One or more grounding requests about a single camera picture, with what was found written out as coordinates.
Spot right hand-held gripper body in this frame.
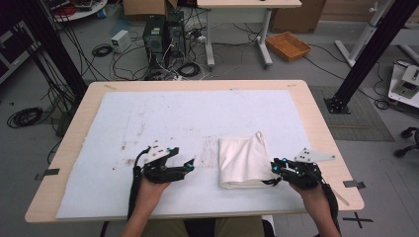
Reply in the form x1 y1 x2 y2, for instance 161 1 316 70
284 147 337 191

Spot black tape cross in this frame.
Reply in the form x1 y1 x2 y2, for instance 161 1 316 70
342 211 375 229

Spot coiled black cable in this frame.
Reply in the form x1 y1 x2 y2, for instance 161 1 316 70
91 42 114 58
6 106 44 129
177 61 203 79

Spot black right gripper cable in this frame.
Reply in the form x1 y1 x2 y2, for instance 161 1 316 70
319 182 341 233

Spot white desk with metal legs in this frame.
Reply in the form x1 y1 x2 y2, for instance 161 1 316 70
196 0 302 69

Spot black office chair base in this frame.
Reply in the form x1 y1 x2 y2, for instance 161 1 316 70
393 125 419 159

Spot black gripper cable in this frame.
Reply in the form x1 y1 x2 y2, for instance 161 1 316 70
126 147 151 222
319 182 341 233

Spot grey tape strip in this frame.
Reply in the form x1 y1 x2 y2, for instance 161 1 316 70
342 179 367 191
34 168 61 182

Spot person's left hand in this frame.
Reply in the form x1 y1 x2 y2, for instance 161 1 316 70
135 178 173 206

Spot white power supply box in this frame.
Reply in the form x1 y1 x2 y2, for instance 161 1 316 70
110 29 132 54

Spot white machine on floor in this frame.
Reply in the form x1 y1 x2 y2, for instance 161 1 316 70
387 61 419 110

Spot white tank top black trim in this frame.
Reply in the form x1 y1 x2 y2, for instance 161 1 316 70
217 130 283 191

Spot person's khaki trousers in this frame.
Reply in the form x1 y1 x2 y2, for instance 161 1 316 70
141 215 266 237

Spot person's right hand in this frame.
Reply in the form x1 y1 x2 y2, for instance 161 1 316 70
289 183 326 212

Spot black aluminium frame post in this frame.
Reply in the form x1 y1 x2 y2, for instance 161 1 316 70
323 0 419 115
15 0 89 101

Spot large black computer tower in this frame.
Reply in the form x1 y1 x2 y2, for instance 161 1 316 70
141 15 167 72

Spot white foam mat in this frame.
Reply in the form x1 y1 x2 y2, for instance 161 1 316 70
55 89 314 220

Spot orange tray on floor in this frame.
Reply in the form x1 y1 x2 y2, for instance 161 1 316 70
265 31 312 63

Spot white metal stand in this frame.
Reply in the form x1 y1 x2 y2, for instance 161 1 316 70
334 0 397 68

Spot closed cardboard box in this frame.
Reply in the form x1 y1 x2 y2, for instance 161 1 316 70
269 0 327 35

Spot dark equipment cabinet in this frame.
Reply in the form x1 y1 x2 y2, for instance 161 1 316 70
0 19 42 85

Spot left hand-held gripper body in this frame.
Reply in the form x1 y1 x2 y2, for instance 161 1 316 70
140 140 189 185

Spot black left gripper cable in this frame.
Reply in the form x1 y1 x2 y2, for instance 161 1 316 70
126 147 151 222

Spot small black computer tower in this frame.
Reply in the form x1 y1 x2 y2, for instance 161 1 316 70
165 11 187 59

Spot round white table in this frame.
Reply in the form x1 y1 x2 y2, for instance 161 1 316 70
42 0 109 24

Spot grey floor mat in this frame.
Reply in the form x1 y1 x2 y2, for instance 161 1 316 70
308 85 395 143

